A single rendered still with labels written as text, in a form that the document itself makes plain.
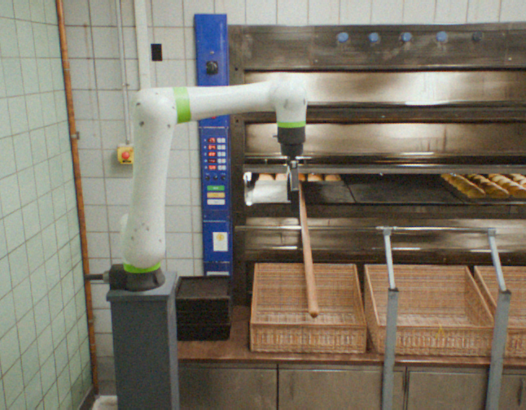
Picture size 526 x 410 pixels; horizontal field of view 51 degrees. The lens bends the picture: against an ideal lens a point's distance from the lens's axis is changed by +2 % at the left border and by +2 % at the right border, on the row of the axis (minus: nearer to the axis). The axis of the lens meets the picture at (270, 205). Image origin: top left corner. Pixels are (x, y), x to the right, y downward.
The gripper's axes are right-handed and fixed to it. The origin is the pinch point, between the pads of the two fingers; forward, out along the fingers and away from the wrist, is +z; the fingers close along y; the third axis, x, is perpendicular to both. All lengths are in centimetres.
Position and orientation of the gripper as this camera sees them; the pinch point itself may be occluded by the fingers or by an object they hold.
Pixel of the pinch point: (293, 202)
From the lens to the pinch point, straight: 183.8
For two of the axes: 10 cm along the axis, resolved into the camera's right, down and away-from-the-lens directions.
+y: 0.5, 2.9, -9.6
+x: 10.0, -0.5, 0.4
